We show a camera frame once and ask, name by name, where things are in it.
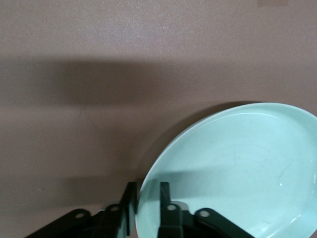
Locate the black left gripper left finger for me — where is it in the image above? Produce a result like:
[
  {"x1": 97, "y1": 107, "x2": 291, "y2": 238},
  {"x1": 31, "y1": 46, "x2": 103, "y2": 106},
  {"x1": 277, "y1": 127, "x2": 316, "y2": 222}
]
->
[{"x1": 24, "y1": 182, "x2": 138, "y2": 238}]

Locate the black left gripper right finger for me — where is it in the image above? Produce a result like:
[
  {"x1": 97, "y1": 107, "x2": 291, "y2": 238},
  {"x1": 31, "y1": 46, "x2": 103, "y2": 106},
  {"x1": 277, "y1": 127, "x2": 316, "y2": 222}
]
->
[{"x1": 158, "y1": 181, "x2": 251, "y2": 238}]

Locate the pale green round plate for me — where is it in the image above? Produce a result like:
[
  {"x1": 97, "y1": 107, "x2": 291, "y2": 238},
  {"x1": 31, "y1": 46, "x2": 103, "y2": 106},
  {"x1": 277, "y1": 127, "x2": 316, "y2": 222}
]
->
[{"x1": 135, "y1": 102, "x2": 317, "y2": 238}]

